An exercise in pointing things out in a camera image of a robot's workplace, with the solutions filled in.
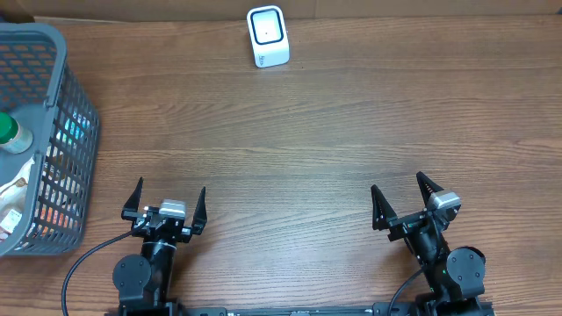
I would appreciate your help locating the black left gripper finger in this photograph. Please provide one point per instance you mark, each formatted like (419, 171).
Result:
(199, 219)
(132, 204)

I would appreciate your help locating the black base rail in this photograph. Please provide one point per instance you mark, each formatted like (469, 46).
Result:
(298, 311)

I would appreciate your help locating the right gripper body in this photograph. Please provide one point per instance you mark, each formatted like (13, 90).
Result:
(406, 226)

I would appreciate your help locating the grey plastic shopping basket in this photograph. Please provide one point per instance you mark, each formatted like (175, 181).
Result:
(40, 91)

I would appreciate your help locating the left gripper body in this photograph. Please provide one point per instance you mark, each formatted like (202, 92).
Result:
(138, 226)

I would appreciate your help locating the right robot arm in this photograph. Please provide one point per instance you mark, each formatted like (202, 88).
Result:
(455, 277)

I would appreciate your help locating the beige brown snack pouch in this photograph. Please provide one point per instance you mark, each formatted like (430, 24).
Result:
(13, 200)

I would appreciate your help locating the white barcode scanner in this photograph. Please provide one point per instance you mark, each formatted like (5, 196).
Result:
(268, 36)

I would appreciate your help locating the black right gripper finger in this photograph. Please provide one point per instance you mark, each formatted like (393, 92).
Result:
(429, 189)
(383, 214)

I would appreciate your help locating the green-lidded jar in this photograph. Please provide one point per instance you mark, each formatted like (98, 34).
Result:
(15, 138)

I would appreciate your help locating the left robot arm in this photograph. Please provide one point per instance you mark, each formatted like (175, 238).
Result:
(143, 279)

